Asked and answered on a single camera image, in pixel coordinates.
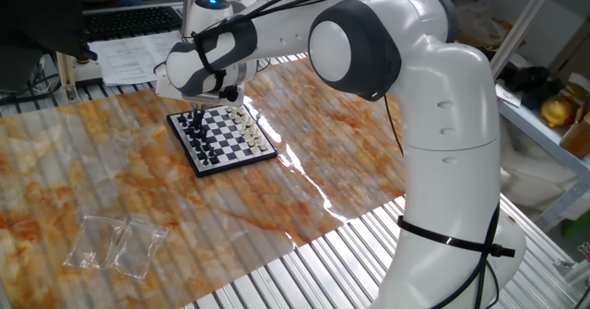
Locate black camera cable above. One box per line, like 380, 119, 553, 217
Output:
191, 0, 416, 38

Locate black fabric cover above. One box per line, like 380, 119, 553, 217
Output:
0, 0, 99, 64

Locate white shelf board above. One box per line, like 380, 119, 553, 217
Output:
495, 80, 590, 176

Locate white foam packing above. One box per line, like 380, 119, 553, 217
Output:
500, 114, 572, 213

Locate black bundled items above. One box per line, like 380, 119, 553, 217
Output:
500, 64, 566, 110

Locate black cable tie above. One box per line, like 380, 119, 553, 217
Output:
396, 215, 516, 258

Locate clear plastic zip bag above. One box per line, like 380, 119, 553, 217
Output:
112, 216, 171, 280
63, 214, 128, 271

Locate small cardboard box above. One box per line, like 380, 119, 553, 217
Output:
559, 105, 590, 160

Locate black keyboard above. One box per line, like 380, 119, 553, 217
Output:
84, 5, 184, 42

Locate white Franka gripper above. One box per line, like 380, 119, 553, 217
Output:
154, 63, 246, 132

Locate grey shelf leg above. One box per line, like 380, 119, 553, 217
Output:
534, 174, 590, 234

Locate black and white chessboard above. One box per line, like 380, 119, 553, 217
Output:
166, 101, 279, 179

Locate green object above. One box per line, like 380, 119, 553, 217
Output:
559, 209, 590, 240

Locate white paper label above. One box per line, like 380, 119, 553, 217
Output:
495, 81, 525, 108

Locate vertical aluminium post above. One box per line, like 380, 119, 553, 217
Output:
181, 0, 200, 38

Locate orange marble pattern mat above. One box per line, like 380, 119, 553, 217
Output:
0, 57, 409, 309

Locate slanted aluminium profile post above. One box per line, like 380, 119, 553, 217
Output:
488, 0, 567, 80

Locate white printed paper sheets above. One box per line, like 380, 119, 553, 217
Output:
87, 30, 185, 88

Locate yellow plush toy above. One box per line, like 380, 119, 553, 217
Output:
539, 94, 576, 129

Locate crumpled clear plastic bag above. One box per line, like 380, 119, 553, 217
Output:
454, 0, 513, 47

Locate wooden post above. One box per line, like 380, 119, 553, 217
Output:
55, 52, 78, 103

